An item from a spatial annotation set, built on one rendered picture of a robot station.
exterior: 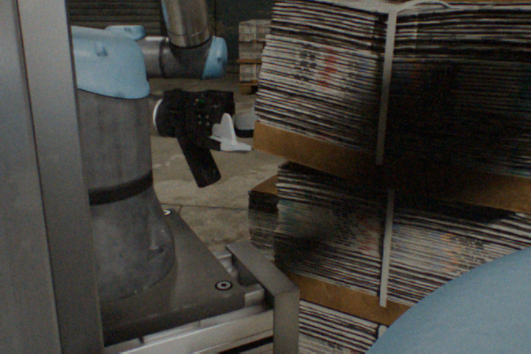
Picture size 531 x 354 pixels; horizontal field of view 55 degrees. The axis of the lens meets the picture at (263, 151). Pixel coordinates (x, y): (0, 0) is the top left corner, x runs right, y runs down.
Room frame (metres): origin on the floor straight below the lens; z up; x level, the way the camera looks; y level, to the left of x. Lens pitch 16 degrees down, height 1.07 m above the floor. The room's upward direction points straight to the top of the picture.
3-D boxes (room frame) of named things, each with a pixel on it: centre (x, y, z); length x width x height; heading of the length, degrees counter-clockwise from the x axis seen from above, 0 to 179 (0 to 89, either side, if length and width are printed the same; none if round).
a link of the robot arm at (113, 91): (0.47, 0.17, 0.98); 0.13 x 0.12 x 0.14; 84
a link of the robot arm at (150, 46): (0.95, 0.23, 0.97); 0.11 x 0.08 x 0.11; 84
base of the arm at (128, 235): (0.47, 0.17, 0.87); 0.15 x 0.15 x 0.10
